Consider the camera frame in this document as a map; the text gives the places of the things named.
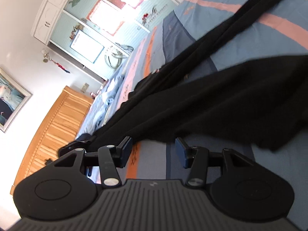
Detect hanging wall ornament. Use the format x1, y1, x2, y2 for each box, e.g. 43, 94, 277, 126
41, 49, 70, 74

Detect teal sliding wardrobe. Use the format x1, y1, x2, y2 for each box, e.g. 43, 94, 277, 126
31, 0, 178, 82

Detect black trousers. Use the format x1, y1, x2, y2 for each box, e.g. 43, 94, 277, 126
90, 0, 307, 151

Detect striped star bedsheet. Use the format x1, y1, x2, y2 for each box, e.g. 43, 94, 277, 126
88, 0, 307, 228

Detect light blue sweatpants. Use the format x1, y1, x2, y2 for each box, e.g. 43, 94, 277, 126
89, 74, 125, 128

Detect wooden headboard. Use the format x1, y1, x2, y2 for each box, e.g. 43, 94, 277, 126
10, 86, 93, 194

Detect framed wall picture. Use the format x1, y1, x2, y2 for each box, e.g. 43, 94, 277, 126
0, 68, 32, 133

